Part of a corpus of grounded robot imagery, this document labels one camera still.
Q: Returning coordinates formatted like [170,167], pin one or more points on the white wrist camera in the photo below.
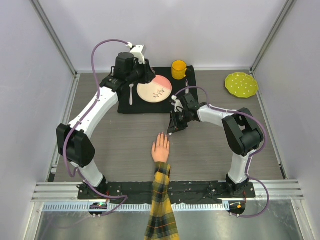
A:
[178,107]
[138,51]

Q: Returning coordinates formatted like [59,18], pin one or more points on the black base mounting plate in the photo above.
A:
[180,192]

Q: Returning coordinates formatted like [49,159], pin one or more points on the green polka dot plate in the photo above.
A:
[241,85]

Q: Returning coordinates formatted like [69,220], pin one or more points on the black placemat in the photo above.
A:
[142,107]

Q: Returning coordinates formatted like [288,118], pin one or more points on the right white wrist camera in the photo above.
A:
[178,107]

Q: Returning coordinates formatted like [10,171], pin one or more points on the yellow plaid sleeve forearm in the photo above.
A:
[161,223]

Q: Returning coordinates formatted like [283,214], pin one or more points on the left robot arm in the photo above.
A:
[74,139]

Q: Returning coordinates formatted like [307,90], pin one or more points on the silver fork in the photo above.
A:
[131,94]

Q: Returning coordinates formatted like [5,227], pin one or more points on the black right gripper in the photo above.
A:
[175,126]

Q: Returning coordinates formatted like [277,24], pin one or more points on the silver knife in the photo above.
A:
[186,85]

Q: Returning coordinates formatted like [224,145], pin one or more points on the yellow mug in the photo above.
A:
[180,70]

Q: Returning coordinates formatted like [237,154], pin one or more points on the pink cream plate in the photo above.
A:
[158,90]

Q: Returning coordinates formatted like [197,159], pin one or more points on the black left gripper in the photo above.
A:
[148,75]

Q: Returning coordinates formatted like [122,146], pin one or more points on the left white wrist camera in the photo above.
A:
[138,51]

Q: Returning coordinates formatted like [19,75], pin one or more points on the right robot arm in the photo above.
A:
[242,132]

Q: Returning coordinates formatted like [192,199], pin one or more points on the mannequin hand with painted nails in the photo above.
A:
[161,149]

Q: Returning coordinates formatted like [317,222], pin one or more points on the white slotted cable duct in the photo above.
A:
[88,206]

